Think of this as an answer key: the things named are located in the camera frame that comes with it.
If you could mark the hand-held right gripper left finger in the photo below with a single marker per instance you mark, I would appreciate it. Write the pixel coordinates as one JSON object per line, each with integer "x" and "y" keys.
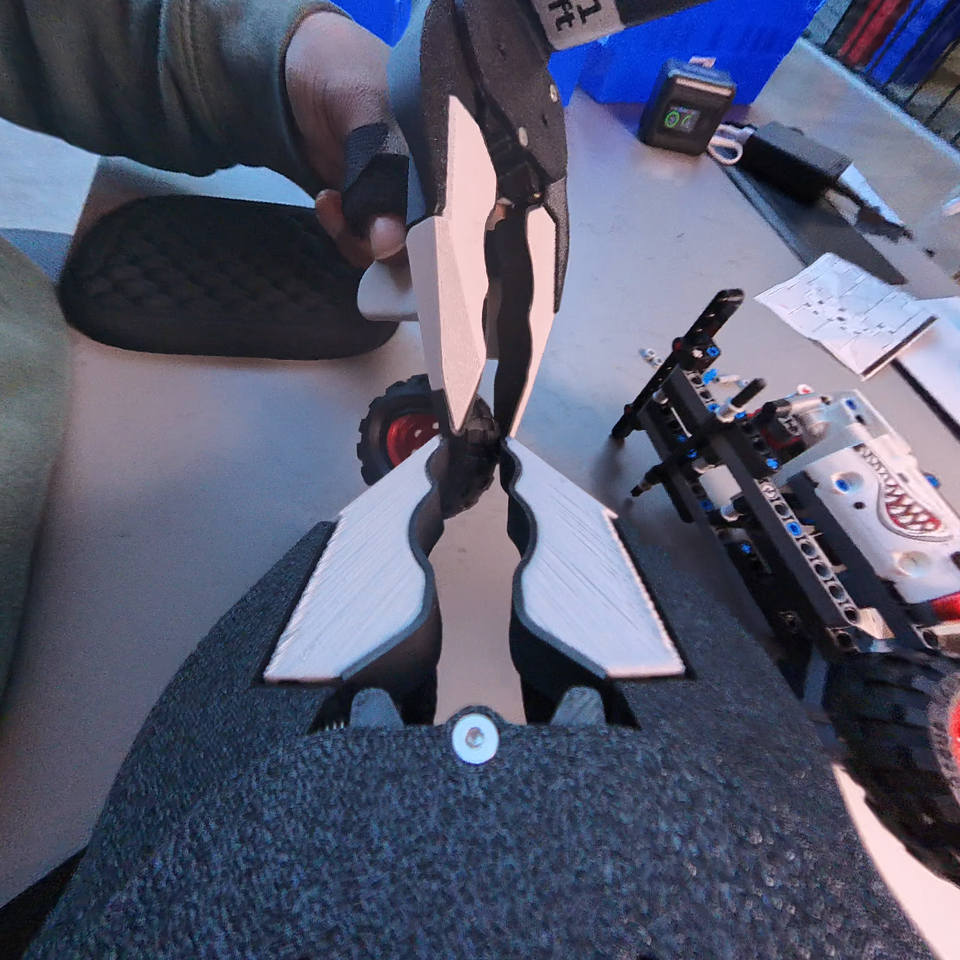
{"x": 353, "y": 600}

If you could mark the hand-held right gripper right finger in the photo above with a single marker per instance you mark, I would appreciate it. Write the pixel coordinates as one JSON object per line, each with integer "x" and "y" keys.
{"x": 600, "y": 600}

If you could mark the person's left hand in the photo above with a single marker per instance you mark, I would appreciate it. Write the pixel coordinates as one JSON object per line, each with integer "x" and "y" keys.
{"x": 338, "y": 90}

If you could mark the white booklet stand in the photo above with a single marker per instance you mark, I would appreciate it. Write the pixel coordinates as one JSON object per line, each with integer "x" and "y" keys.
{"x": 938, "y": 368}

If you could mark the small black device green display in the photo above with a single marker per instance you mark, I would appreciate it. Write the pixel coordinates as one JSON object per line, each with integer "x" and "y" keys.
{"x": 687, "y": 108}

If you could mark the white toy brick truck model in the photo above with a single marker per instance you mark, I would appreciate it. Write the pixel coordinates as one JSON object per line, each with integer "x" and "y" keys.
{"x": 810, "y": 510}

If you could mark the red and blue crates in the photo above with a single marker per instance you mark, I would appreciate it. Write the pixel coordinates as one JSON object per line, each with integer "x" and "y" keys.
{"x": 900, "y": 38}

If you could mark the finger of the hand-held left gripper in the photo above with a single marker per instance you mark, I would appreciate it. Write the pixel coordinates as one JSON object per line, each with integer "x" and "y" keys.
{"x": 458, "y": 270}
{"x": 537, "y": 285}

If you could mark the white sticker sheet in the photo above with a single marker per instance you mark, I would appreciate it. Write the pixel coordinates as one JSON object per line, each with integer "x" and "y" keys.
{"x": 848, "y": 308}

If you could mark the red toy wheel hub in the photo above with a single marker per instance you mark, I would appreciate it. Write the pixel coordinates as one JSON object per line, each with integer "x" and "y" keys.
{"x": 408, "y": 438}

